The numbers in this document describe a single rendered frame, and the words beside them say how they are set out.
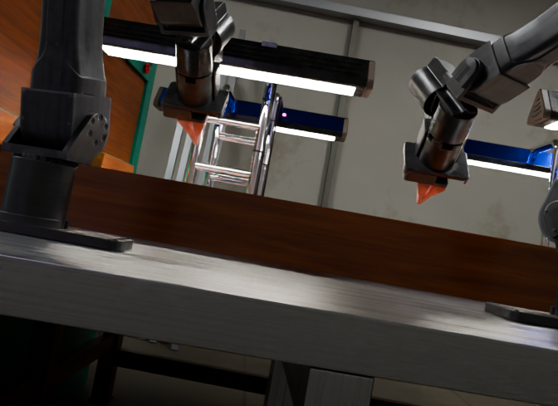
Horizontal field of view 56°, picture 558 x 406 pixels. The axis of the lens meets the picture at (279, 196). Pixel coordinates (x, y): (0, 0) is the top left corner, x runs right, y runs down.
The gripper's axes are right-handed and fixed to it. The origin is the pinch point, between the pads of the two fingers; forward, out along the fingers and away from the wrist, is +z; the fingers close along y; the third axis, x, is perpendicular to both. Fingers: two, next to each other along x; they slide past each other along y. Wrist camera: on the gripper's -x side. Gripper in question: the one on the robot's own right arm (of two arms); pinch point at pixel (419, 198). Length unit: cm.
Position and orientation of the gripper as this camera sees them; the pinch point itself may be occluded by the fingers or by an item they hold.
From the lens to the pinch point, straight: 94.8
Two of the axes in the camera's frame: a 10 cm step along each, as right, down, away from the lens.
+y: -9.8, -1.8, 0.4
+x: -1.5, 7.0, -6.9
